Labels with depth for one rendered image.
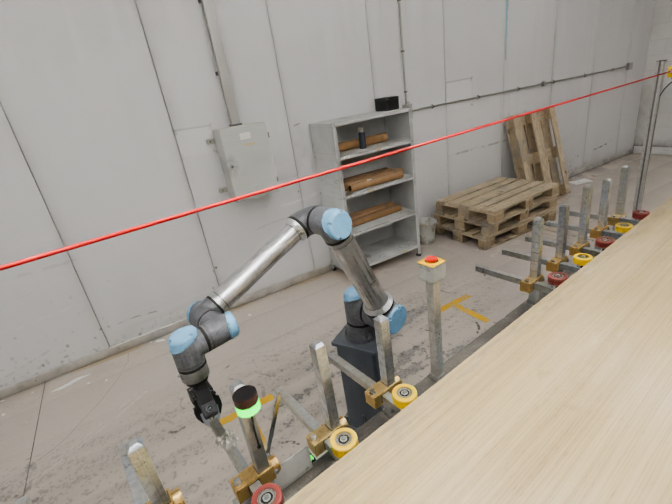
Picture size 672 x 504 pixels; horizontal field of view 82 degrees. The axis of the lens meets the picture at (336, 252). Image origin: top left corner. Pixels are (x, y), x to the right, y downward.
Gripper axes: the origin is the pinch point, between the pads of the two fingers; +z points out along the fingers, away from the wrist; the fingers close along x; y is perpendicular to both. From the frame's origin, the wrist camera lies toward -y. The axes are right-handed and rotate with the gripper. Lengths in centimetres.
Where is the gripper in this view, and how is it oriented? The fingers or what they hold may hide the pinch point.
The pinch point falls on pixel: (214, 425)
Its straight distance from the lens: 150.8
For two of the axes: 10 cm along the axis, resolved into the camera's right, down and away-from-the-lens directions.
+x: -7.9, 3.4, -5.1
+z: 1.4, 9.1, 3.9
